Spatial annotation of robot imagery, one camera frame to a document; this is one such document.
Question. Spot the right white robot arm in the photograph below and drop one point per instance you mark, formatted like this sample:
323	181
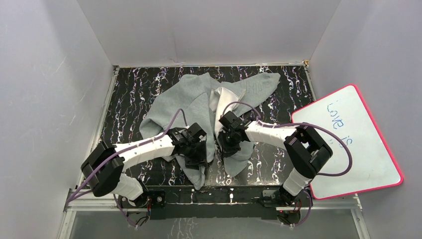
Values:
305	147

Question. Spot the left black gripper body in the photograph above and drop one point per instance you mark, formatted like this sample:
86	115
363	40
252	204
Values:
196	153

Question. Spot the pink-framed whiteboard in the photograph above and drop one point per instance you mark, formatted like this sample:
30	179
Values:
345	113

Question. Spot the grey zip-up jacket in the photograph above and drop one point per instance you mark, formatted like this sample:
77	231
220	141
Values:
203	100

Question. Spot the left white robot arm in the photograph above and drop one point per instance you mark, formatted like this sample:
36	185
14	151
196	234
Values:
105	167

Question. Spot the aluminium table frame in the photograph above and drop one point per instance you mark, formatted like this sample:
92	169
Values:
133	91

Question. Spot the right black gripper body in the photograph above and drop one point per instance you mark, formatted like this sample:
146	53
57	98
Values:
230	143

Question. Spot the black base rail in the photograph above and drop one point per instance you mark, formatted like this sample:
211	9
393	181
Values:
221	202

